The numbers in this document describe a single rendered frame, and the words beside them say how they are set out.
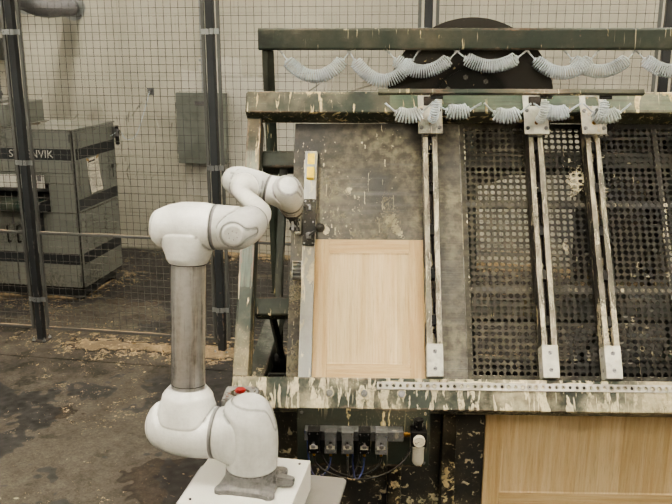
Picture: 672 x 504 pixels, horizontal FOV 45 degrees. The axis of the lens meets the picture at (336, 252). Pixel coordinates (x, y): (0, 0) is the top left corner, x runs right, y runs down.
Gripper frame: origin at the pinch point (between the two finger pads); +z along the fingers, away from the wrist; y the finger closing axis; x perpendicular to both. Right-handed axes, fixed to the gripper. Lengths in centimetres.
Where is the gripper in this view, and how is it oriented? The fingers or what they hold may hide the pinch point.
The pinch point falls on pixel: (295, 226)
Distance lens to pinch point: 315.5
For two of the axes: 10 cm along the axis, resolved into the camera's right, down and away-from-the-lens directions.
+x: 10.0, 0.1, -0.3
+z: 0.3, 3.2, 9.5
